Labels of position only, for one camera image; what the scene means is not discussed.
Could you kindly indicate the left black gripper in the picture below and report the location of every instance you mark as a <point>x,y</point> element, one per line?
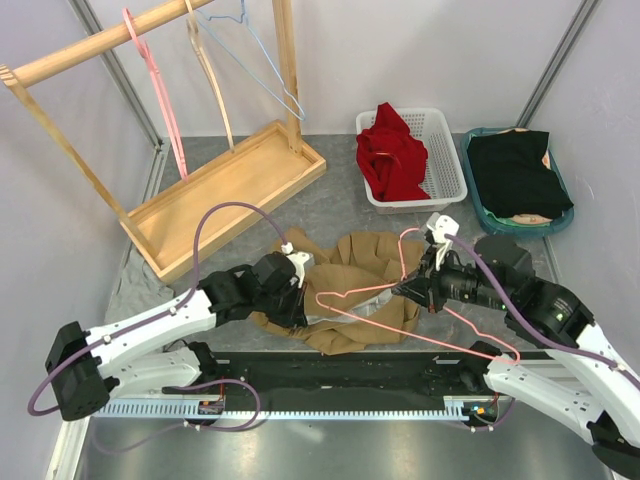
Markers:
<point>295,316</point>

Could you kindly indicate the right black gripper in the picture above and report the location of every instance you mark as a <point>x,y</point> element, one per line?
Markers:
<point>424,287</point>

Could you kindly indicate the pink wire hanger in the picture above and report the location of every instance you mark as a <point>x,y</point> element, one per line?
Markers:
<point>359,313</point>

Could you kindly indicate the tan skirt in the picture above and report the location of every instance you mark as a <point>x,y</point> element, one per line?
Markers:
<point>349,274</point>

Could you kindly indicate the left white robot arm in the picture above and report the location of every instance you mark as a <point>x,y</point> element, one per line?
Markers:
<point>91,367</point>

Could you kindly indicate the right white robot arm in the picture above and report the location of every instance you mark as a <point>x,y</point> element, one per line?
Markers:
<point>604,412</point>

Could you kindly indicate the wooden hanger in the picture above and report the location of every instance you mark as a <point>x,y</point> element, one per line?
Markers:
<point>204,61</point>

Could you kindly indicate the pink plastic hanger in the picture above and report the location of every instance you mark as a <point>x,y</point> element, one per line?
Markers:
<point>161,94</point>

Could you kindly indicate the white plastic basket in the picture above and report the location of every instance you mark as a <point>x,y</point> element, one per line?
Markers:
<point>443,180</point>

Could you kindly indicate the black garment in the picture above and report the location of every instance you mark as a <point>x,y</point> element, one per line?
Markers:
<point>513,175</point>

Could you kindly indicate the red garment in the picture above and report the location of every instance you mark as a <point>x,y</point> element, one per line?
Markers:
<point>392,162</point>

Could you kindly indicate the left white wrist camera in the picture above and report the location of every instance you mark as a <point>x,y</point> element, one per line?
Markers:
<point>301,260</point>

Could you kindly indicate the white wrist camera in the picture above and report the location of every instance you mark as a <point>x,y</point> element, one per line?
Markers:
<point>301,260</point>
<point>441,227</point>

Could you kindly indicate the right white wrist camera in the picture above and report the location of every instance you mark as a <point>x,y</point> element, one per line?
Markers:
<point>441,227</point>

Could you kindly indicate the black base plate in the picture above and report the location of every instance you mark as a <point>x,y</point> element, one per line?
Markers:
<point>311,382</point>

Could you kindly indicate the slotted cable duct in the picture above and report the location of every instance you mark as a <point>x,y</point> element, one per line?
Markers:
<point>151,408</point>

